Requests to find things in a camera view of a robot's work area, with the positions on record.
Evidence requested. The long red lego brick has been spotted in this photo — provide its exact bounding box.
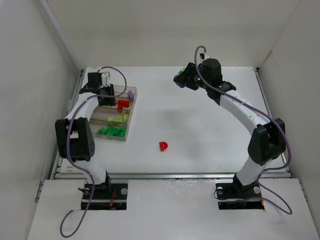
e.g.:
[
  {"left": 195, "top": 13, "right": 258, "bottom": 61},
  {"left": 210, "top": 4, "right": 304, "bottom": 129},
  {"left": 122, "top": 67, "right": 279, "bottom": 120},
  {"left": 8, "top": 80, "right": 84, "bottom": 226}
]
[{"left": 117, "top": 100, "right": 130, "bottom": 108}]

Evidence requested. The purple hollow lego brick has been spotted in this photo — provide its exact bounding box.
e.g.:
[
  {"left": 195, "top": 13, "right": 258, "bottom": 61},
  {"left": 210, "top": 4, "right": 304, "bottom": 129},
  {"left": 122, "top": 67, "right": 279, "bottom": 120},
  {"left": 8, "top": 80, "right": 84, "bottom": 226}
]
[{"left": 127, "top": 90, "right": 135, "bottom": 99}]

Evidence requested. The small green slope lego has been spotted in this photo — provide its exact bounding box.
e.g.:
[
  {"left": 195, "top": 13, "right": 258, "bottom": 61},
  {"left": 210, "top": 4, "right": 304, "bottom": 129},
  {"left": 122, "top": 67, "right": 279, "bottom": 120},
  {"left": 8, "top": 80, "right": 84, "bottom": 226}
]
[{"left": 119, "top": 126, "right": 127, "bottom": 137}]

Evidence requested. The red half-round lego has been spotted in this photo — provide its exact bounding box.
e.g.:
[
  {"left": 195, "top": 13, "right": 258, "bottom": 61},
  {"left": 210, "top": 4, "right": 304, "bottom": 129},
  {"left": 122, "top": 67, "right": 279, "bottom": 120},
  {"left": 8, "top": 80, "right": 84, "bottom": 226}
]
[{"left": 159, "top": 141, "right": 169, "bottom": 152}]

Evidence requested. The purple flower lego disc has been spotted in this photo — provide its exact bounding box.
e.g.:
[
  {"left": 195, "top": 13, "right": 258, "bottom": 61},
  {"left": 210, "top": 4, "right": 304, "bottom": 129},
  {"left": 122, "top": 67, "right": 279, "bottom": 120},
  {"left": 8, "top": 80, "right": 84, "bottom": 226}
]
[{"left": 173, "top": 75, "right": 185, "bottom": 89}]

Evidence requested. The green lego plate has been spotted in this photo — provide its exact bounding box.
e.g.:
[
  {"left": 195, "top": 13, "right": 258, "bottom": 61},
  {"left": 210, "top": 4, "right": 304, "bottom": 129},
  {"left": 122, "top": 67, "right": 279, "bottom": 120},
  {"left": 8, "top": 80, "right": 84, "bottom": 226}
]
[{"left": 107, "top": 126, "right": 121, "bottom": 135}]

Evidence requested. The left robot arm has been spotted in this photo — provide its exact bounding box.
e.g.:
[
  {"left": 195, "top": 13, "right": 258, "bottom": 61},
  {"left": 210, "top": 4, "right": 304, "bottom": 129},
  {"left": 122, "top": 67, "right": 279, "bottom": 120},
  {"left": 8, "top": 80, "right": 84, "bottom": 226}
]
[{"left": 55, "top": 72, "right": 116, "bottom": 194}]

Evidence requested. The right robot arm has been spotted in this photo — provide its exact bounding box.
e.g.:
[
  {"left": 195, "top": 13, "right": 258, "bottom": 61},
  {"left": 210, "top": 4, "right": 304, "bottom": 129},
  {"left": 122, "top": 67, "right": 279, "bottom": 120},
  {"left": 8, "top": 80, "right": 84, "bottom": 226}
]
[{"left": 173, "top": 58, "right": 287, "bottom": 195}]

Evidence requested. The clear compartment organizer tray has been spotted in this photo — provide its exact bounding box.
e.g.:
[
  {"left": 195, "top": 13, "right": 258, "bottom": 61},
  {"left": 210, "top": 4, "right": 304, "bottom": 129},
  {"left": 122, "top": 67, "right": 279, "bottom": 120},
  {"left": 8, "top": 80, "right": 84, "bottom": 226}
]
[{"left": 89, "top": 85, "right": 138, "bottom": 142}]

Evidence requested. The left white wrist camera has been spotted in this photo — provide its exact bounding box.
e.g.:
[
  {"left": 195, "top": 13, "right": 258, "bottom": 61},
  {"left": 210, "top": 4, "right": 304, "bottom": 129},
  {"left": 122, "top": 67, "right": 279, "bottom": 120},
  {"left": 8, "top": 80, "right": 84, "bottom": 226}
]
[{"left": 101, "top": 71, "right": 111, "bottom": 80}]

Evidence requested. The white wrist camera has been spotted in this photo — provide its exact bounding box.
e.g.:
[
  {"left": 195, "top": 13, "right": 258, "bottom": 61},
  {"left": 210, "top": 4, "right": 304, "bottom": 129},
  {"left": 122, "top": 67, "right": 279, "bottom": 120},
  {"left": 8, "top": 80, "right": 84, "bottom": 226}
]
[
  {"left": 199, "top": 53, "right": 210, "bottom": 61},
  {"left": 101, "top": 71, "right": 111, "bottom": 80}
]

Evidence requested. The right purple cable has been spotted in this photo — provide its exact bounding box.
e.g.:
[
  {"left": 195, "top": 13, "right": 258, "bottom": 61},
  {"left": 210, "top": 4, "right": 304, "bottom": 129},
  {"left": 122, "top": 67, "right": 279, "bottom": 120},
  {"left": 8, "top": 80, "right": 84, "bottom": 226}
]
[{"left": 194, "top": 45, "right": 293, "bottom": 215}]

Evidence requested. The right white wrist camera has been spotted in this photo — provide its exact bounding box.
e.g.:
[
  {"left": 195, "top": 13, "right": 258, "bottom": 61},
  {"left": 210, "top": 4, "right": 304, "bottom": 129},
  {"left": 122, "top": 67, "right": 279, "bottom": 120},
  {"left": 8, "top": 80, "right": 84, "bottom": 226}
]
[{"left": 199, "top": 53, "right": 210, "bottom": 61}]

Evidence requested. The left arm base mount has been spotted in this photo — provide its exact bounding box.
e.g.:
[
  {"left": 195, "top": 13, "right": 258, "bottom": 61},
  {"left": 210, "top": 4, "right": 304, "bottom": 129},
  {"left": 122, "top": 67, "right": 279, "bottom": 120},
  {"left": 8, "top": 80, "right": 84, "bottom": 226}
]
[{"left": 78, "top": 174, "right": 128, "bottom": 211}]

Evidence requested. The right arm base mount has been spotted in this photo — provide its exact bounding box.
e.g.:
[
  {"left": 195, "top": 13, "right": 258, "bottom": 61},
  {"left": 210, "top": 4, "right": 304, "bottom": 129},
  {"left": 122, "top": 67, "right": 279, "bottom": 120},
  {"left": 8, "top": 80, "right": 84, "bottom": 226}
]
[{"left": 213, "top": 175, "right": 265, "bottom": 210}]

